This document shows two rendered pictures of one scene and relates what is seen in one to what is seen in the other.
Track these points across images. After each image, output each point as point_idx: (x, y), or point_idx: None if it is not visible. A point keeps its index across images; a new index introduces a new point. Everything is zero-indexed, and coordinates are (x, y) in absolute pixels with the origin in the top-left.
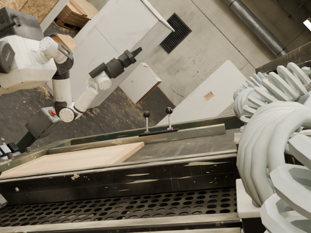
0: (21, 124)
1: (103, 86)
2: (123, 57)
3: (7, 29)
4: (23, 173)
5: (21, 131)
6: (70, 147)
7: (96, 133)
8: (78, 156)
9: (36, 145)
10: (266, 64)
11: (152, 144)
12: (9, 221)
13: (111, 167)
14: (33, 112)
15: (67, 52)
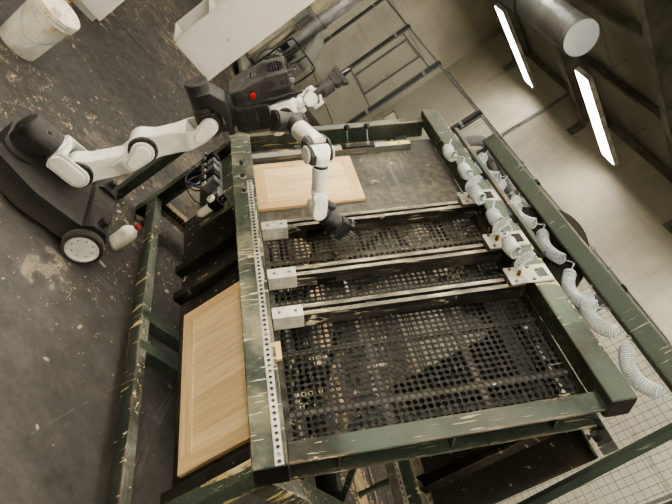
0: (73, 67)
1: (318, 107)
2: (338, 80)
3: (286, 90)
4: (286, 197)
5: (80, 80)
6: (276, 156)
7: (134, 51)
8: (305, 172)
9: (105, 100)
10: (477, 161)
11: (356, 157)
12: (360, 243)
13: (397, 210)
14: (67, 38)
15: (294, 79)
